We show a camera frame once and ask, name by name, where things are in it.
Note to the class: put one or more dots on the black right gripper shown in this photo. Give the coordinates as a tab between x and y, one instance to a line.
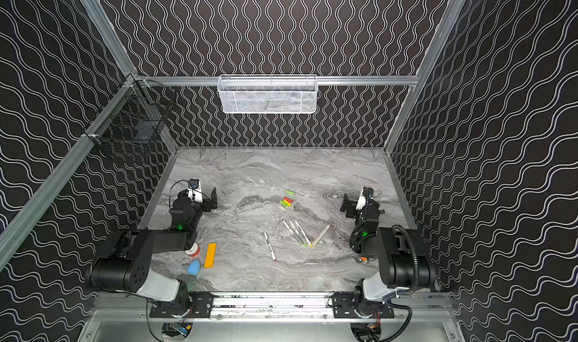
351	204

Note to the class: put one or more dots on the white pen green end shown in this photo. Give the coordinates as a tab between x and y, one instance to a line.
298	234

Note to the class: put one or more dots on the red white tape roll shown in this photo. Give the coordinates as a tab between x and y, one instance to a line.
194	251

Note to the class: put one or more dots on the white pen yellow tip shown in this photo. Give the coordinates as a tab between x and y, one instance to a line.
307	240

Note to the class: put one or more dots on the white pen green tip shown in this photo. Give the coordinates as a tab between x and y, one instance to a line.
292	232

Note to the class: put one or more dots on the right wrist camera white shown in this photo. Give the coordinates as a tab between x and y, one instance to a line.
365	198

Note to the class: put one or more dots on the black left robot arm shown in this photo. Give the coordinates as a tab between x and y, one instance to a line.
123	265

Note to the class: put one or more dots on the white pen lying apart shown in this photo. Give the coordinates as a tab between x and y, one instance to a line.
321	235

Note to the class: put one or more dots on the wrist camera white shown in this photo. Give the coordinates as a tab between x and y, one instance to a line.
194	191
365	198

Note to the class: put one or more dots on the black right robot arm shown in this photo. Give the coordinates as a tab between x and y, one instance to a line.
403	264

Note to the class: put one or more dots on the white pen pink accents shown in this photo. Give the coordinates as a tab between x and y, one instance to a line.
271	249

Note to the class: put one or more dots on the black wire mesh basket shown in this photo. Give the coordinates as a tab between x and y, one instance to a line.
135	131

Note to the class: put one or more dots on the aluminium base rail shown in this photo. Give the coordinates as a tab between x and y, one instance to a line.
269	307

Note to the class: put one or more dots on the white wire mesh basket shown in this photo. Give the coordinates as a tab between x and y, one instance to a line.
268	93

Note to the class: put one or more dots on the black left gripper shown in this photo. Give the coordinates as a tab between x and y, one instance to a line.
206	200

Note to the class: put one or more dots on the yellow rectangular block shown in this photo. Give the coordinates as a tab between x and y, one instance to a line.
210	255

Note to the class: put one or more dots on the blue egg-shaped sponge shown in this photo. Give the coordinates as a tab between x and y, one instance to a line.
194	267

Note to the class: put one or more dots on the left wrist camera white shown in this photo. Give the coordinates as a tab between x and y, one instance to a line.
194	191

